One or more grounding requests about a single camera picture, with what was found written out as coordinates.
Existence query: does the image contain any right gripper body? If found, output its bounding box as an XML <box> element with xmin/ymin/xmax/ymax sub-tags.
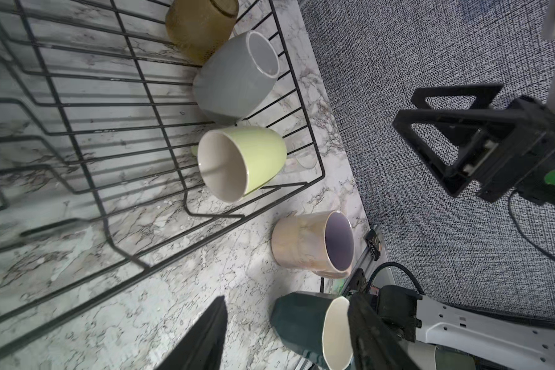
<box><xmin>476</xmin><ymin>96</ymin><xmax>555</xmax><ymax>204</ymax></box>

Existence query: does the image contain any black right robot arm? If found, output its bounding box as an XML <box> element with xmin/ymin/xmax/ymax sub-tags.
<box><xmin>393</xmin><ymin>84</ymin><xmax>555</xmax><ymax>206</ymax></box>

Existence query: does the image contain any light green mug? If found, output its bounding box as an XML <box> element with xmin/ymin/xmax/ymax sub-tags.
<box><xmin>196</xmin><ymin>126</ymin><xmax>288</xmax><ymax>204</ymax></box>

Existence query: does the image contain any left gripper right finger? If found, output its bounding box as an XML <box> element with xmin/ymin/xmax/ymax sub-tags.
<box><xmin>348</xmin><ymin>293</ymin><xmax>419</xmax><ymax>370</ymax></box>

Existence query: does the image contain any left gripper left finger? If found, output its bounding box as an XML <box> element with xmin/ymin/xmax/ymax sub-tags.
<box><xmin>157</xmin><ymin>296</ymin><xmax>228</xmax><ymax>369</ymax></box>

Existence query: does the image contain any dark green mug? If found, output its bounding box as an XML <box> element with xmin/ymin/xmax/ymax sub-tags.
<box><xmin>270</xmin><ymin>291</ymin><xmax>353</xmax><ymax>369</ymax></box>

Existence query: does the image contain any pink iridescent mug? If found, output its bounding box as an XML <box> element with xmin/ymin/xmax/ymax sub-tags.
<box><xmin>271</xmin><ymin>211</ymin><xmax>355</xmax><ymax>279</ymax></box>

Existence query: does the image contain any black wire dish rack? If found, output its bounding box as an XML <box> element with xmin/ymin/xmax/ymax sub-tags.
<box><xmin>0</xmin><ymin>0</ymin><xmax>327</xmax><ymax>366</ymax></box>

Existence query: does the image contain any grey mug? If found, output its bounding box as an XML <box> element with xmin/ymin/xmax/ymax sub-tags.
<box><xmin>193</xmin><ymin>31</ymin><xmax>280</xmax><ymax>125</ymax></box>

